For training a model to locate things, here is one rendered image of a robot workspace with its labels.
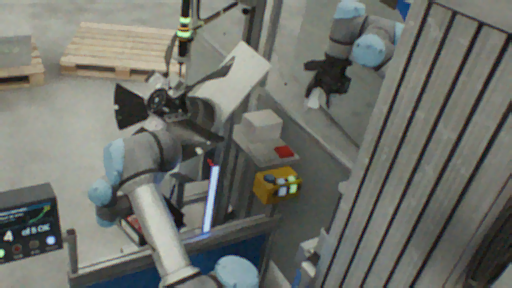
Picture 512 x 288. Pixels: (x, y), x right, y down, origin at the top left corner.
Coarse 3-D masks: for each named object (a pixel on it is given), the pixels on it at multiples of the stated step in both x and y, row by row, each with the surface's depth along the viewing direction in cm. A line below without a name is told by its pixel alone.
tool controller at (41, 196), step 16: (0, 192) 146; (16, 192) 146; (32, 192) 146; (48, 192) 146; (0, 208) 138; (16, 208) 139; (32, 208) 141; (48, 208) 144; (0, 224) 139; (16, 224) 141; (32, 224) 143; (48, 224) 145; (32, 240) 145; (16, 256) 144
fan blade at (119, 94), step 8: (120, 88) 223; (120, 96) 224; (128, 96) 219; (136, 96) 215; (120, 104) 225; (128, 104) 220; (136, 104) 217; (144, 104) 213; (120, 112) 226; (128, 112) 222; (136, 112) 219; (144, 112) 215; (120, 120) 228; (128, 120) 224; (136, 120) 221; (144, 120) 218; (120, 128) 229
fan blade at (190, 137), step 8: (184, 120) 196; (168, 128) 191; (176, 128) 191; (184, 128) 190; (192, 128) 191; (200, 128) 191; (176, 136) 187; (184, 136) 186; (192, 136) 186; (200, 136) 186; (208, 136) 186; (216, 136) 185; (184, 144) 183; (192, 144) 183; (200, 144) 182; (216, 144) 181; (184, 152) 181; (192, 152) 180; (184, 160) 178
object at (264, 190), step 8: (280, 168) 194; (288, 168) 194; (256, 176) 190; (264, 176) 189; (280, 176) 190; (288, 176) 190; (256, 184) 191; (264, 184) 186; (272, 184) 185; (280, 184) 186; (288, 184) 187; (296, 184) 189; (256, 192) 192; (264, 192) 187; (272, 192) 185; (296, 192) 192; (264, 200) 188; (272, 200) 188; (280, 200) 190
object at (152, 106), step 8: (160, 88) 202; (152, 96) 204; (160, 96) 201; (168, 96) 198; (152, 104) 201; (160, 104) 198; (168, 104) 198; (176, 104) 201; (184, 104) 205; (152, 112) 199; (160, 112) 199; (168, 112) 200; (176, 112) 203; (184, 112) 203
